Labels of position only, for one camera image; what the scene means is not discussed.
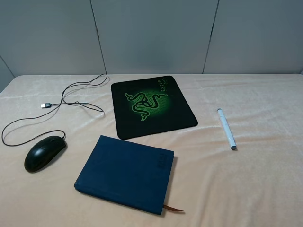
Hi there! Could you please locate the white marker pen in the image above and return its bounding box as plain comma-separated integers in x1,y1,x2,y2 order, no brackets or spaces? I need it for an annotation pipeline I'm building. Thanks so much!
217,108,237,150

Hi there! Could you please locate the black computer mouse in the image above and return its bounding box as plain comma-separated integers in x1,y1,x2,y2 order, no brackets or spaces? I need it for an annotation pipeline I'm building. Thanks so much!
24,136,67,173

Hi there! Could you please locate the black green Razer mouse pad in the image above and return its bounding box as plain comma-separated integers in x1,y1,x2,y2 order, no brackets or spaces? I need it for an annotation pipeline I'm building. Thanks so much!
111,75,198,140

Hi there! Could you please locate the dark blue notebook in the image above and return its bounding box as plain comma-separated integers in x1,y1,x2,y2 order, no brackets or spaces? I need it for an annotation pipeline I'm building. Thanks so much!
74,136,174,215

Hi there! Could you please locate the brown ribbon bookmark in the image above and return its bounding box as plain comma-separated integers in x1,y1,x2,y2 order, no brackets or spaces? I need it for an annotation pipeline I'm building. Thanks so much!
163,204,183,212

